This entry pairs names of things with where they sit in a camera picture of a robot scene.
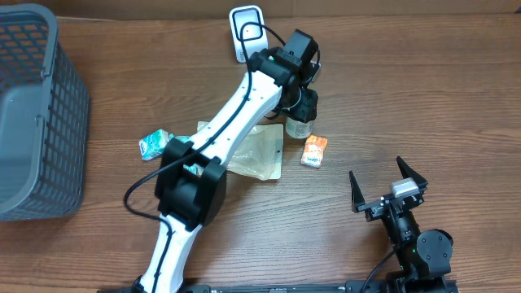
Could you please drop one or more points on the orange small box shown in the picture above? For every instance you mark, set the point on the orange small box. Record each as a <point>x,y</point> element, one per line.
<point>313,153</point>

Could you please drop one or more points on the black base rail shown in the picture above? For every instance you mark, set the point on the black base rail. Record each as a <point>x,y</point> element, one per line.
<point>285,289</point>

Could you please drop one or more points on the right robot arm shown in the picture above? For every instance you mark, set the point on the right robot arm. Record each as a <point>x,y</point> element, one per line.
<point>418,261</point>

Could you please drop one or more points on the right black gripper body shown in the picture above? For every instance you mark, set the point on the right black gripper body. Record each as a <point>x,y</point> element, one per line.
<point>374,210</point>

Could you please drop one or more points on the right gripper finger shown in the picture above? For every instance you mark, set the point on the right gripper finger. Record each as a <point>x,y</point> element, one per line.
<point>357,198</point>
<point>408,172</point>

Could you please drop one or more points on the beige plastic pouch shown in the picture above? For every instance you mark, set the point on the beige plastic pouch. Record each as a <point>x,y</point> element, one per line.
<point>260,153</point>

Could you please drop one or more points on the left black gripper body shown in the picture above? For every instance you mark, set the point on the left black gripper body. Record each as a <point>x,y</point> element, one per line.
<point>301,111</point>

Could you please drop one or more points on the white barcode scanner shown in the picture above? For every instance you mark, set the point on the white barcode scanner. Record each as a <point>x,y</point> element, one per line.
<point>247,35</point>

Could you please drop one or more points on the green lid jar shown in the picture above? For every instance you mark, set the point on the green lid jar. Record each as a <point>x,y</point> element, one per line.
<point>297,129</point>

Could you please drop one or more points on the teal white small box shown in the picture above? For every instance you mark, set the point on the teal white small box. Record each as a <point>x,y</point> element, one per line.
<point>154,144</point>

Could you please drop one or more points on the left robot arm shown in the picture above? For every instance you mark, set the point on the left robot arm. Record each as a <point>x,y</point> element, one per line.
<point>191,179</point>

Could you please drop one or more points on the teal snack packet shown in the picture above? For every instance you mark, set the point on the teal snack packet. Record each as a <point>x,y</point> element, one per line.
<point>188,165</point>

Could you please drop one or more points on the grey plastic mesh basket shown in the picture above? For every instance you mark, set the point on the grey plastic mesh basket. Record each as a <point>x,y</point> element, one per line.
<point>45,118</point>

